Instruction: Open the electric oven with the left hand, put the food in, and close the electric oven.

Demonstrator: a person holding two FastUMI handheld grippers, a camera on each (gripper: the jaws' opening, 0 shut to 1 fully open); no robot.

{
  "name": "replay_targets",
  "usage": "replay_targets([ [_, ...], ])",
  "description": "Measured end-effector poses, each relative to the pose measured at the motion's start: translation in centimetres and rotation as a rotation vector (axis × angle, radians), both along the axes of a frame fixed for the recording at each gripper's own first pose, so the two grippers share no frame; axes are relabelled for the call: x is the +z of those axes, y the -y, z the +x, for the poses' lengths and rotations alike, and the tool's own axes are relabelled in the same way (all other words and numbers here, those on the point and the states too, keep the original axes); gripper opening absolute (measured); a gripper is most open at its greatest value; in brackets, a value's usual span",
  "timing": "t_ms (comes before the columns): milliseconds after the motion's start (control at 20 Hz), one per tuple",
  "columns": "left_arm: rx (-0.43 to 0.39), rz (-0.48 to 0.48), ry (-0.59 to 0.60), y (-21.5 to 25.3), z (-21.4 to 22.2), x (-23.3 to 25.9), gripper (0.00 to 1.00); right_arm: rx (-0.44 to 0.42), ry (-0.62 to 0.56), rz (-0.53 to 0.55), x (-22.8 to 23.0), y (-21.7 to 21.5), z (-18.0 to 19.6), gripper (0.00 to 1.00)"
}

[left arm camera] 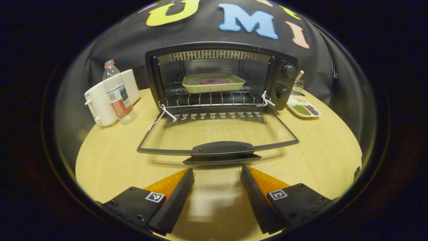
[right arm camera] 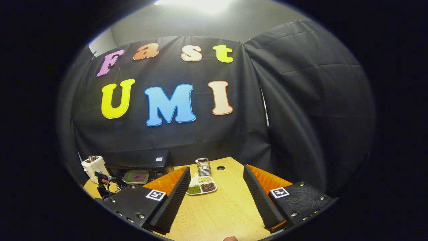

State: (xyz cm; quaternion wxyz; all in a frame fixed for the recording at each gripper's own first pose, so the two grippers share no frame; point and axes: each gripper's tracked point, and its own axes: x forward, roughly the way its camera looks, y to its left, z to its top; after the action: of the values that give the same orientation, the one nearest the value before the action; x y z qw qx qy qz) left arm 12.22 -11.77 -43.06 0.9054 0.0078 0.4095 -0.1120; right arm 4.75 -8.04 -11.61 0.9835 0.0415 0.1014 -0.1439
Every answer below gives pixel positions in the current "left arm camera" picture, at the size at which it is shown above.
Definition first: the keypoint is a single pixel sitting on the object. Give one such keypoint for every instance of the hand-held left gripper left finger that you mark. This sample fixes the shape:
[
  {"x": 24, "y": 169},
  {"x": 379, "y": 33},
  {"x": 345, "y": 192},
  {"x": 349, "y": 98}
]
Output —
[{"x": 174, "y": 206}]

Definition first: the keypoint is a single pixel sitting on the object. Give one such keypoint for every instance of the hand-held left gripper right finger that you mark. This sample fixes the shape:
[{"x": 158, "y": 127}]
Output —
[{"x": 259, "y": 206}]

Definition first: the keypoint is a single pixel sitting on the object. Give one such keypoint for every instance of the cream square dish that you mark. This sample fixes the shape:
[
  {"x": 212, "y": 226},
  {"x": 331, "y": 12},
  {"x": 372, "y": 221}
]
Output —
[{"x": 200, "y": 88}]

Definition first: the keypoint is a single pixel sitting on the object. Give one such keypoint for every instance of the black electric oven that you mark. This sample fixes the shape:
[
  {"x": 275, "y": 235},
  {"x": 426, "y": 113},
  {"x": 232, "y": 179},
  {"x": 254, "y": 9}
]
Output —
[{"x": 284, "y": 82}]

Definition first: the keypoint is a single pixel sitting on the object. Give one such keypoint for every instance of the pink ham slice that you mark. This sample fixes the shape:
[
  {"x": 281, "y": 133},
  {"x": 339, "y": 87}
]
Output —
[{"x": 214, "y": 81}]

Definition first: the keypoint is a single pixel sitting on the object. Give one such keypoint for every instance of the white divided bean tray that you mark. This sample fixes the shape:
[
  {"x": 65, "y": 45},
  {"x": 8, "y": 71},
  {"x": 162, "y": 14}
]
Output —
[{"x": 302, "y": 109}]

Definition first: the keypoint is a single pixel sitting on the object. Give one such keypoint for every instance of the clear plastic water bottle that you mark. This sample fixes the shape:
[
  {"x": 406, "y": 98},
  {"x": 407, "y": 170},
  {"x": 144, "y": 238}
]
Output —
[{"x": 117, "y": 97}]

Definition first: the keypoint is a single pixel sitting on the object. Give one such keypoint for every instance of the white plastic appliance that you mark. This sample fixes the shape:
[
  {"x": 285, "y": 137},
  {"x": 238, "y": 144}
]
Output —
[{"x": 98, "y": 107}]

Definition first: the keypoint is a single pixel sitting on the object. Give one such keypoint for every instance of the black backdrop cloth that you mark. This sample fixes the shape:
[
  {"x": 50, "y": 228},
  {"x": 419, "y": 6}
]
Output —
[{"x": 100, "y": 43}]

